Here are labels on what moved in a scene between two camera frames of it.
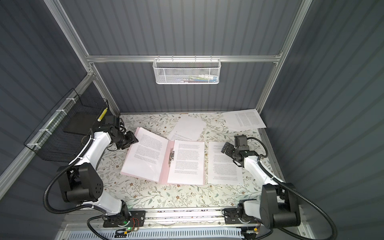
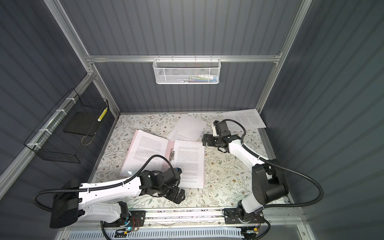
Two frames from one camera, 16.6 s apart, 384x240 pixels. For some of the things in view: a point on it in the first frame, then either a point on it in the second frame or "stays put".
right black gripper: x=228 y=152 -> x=205 y=139
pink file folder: x=169 y=161 stays put
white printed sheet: x=146 y=158 stays put
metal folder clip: x=171 y=157 stays put
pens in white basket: x=204 y=78 stays put
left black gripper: x=130 y=140 -> x=174 y=197
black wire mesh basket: x=59 y=138 stays put
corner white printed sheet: x=244 y=120 stays put
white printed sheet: x=221 y=169 -> x=189 y=156
